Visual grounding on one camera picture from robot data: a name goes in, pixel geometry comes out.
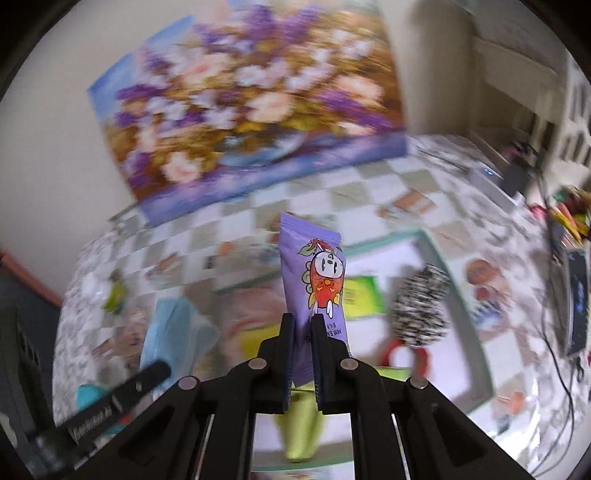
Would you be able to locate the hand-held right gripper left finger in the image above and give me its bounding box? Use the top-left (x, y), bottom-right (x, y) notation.
top-left (88, 313), bottom-right (298, 480)

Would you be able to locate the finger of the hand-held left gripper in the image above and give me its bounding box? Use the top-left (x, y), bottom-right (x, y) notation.
top-left (111, 361), bottom-right (171, 403)

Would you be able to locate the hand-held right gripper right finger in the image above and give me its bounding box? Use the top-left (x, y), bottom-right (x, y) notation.
top-left (310, 314), bottom-right (513, 480)

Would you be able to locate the yellow sponge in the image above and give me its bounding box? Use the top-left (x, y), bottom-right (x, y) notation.
top-left (238, 323), bottom-right (283, 361)

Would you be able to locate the lime green cloth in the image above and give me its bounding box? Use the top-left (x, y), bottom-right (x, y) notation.
top-left (272, 364), bottom-right (408, 462)

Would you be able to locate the red tape roll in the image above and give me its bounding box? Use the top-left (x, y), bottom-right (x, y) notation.
top-left (379, 339), bottom-right (429, 378)

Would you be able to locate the purple baby wipes packet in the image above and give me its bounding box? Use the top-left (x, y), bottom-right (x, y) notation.
top-left (278, 211), bottom-right (354, 386)

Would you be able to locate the leopard print scrunchie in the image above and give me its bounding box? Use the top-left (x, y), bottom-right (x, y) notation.
top-left (390, 264), bottom-right (452, 347)

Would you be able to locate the teal-edged white box tray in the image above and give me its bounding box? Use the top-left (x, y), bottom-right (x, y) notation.
top-left (217, 230), bottom-right (492, 472)

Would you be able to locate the teal and red toy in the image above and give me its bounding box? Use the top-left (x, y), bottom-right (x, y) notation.
top-left (76, 383), bottom-right (122, 435)

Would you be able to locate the blue face mask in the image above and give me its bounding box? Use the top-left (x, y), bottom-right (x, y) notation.
top-left (139, 295), bottom-right (220, 376)

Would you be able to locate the pink fuzzy cloth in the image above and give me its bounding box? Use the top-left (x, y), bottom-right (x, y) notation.
top-left (225, 293), bottom-right (287, 334)

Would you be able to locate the small green box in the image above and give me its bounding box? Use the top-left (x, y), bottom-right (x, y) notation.
top-left (344, 275), bottom-right (386, 320)

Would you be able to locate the white bottle green label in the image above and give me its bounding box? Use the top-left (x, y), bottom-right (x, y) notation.
top-left (104, 272), bottom-right (129, 315)

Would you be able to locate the checked printed tablecloth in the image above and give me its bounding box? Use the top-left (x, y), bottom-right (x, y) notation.
top-left (53, 134), bottom-right (591, 480)

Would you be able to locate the grey box device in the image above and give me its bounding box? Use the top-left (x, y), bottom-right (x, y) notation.
top-left (470, 165), bottom-right (520, 205)

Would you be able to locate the floral painting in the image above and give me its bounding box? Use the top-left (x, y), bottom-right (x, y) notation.
top-left (88, 7), bottom-right (409, 227)

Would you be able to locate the black flat device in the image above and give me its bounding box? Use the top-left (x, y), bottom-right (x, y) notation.
top-left (564, 249), bottom-right (591, 360)

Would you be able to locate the pile of colourful items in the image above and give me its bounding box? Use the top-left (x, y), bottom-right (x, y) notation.
top-left (547, 185), bottom-right (591, 247)

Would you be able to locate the white shelf unit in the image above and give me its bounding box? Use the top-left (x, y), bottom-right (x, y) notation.
top-left (471, 37), bottom-right (591, 163)

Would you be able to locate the black cable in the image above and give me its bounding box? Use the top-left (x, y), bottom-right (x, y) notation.
top-left (531, 166), bottom-right (583, 478)

